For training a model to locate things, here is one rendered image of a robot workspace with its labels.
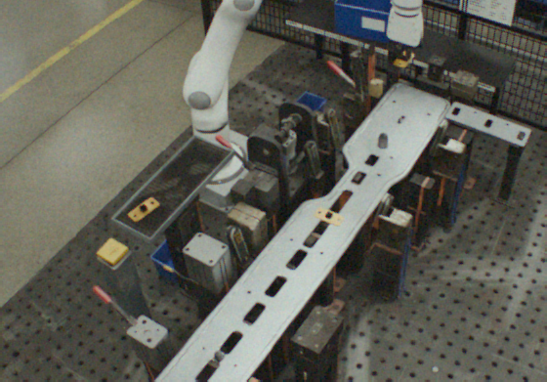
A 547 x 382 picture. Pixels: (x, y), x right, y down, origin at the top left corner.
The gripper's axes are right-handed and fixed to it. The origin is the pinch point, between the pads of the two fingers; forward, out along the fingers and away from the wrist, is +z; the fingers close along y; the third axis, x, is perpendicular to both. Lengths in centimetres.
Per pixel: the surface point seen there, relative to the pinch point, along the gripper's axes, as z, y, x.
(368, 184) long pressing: 27.5, 3.8, -29.8
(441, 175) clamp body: 34.7, 19.4, -8.4
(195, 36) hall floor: 128, -197, 127
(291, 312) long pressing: 28, 8, -79
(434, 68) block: 21.9, 1.3, 26.8
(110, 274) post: 17, -33, -99
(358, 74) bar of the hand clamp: 12.7, -14.3, -1.7
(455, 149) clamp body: 23.0, 22.6, -7.6
